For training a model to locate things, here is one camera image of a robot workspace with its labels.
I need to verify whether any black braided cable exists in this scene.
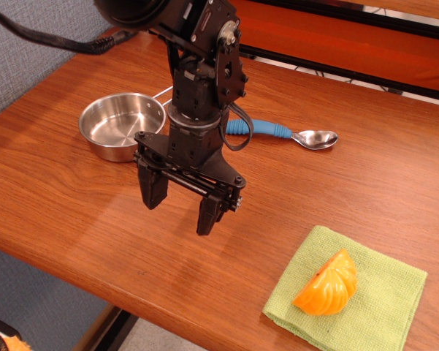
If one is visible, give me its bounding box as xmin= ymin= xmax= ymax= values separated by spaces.
xmin=0 ymin=0 xmax=140 ymax=56

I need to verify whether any silver steel pan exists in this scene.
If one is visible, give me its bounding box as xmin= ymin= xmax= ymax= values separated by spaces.
xmin=79 ymin=87 xmax=172 ymax=162

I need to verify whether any orange panel black frame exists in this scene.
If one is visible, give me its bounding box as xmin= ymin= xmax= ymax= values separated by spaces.
xmin=233 ymin=1 xmax=439 ymax=99

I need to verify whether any orange plastic fruit slice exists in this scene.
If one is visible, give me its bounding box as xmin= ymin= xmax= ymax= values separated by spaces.
xmin=292 ymin=249 xmax=358 ymax=316

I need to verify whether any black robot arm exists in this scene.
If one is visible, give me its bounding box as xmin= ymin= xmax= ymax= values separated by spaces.
xmin=96 ymin=1 xmax=248 ymax=235

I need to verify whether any blue handled metal spoon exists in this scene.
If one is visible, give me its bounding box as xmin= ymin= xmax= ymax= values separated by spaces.
xmin=224 ymin=119 xmax=339 ymax=151

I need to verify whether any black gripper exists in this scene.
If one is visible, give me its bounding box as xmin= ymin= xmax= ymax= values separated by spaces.
xmin=134 ymin=109 xmax=246 ymax=235

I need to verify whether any orange object at corner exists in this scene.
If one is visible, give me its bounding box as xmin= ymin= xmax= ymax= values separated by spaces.
xmin=0 ymin=333 xmax=32 ymax=351

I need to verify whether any wooden table leg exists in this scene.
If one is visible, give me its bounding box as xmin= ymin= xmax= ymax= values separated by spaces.
xmin=73 ymin=304 xmax=138 ymax=351

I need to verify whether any green folded cloth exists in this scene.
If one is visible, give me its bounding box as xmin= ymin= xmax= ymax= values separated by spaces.
xmin=263 ymin=226 xmax=427 ymax=350

